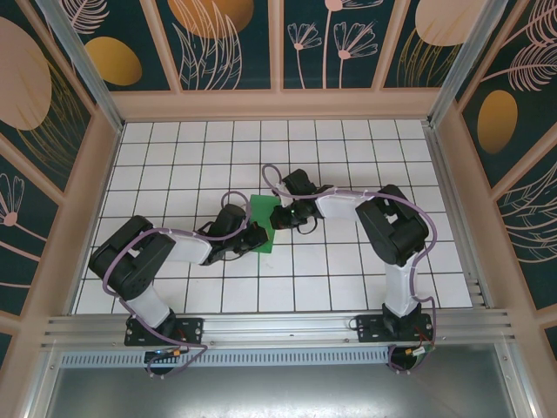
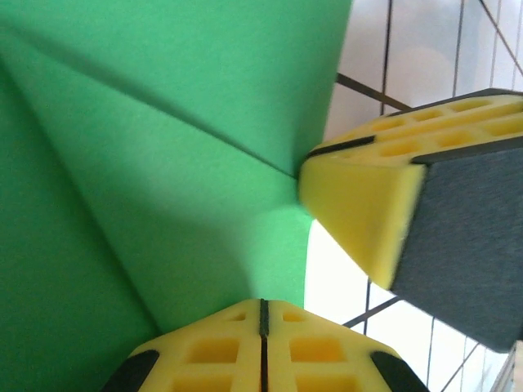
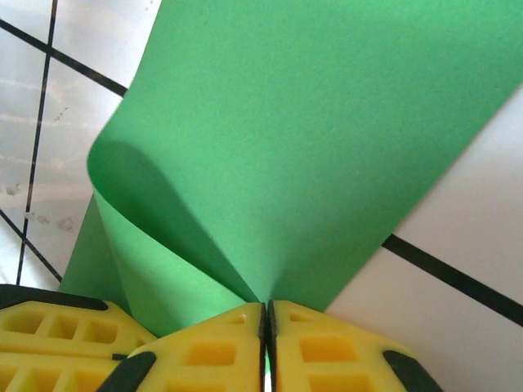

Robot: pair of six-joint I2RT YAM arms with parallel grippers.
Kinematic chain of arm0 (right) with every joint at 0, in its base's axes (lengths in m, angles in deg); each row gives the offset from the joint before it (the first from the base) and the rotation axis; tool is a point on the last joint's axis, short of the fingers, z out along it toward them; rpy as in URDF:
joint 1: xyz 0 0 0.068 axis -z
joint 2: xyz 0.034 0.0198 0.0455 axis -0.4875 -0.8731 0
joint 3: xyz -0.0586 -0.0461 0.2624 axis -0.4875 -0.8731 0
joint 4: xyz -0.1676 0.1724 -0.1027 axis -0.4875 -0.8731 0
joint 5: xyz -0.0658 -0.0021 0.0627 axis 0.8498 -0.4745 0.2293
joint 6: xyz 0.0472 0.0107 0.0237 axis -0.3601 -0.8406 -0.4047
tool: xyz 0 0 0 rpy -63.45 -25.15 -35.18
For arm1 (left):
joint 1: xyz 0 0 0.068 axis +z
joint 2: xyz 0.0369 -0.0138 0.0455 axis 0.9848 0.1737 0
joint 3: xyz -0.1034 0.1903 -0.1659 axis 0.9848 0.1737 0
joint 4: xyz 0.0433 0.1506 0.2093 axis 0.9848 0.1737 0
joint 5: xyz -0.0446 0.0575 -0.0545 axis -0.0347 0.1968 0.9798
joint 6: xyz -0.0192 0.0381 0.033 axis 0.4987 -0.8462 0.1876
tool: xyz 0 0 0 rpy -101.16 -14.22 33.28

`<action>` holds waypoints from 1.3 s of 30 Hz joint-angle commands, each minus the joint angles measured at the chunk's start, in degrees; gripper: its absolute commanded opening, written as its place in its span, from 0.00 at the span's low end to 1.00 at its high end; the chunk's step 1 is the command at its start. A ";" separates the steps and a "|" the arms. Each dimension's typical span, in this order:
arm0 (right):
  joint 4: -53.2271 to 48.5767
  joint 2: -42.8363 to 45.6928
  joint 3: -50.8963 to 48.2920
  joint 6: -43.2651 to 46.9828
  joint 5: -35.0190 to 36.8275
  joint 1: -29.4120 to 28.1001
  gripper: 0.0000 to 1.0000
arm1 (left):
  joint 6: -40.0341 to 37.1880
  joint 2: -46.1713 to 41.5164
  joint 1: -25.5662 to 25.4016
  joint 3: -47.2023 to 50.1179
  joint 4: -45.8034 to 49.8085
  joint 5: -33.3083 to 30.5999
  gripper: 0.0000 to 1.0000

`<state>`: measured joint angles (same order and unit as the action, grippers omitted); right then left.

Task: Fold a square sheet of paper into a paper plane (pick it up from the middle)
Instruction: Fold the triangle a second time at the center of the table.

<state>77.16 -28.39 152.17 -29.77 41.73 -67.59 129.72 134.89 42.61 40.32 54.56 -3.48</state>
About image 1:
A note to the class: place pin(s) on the green cloth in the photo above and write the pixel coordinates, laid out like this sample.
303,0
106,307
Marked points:
261,206

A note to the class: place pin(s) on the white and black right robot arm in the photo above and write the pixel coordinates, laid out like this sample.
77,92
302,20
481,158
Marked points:
344,206

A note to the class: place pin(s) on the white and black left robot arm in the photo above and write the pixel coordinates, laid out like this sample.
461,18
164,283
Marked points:
187,248

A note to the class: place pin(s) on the grey metal sheet panel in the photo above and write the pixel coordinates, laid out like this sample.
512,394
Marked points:
278,394

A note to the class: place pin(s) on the small circuit board with connector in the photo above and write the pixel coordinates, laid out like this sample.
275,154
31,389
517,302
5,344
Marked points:
167,353
420,352

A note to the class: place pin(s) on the long aluminium mounting rail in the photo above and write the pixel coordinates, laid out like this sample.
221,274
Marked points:
278,326

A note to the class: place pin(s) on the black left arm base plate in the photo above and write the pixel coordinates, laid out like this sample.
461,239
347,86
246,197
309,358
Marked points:
191,328

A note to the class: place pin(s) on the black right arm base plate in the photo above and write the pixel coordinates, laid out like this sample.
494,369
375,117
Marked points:
370,328

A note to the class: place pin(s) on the aluminium side rail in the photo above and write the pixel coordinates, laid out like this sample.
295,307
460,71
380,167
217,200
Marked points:
446,174

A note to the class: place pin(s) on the aluminium corner post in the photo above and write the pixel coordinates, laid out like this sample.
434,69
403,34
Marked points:
78,56
466,56

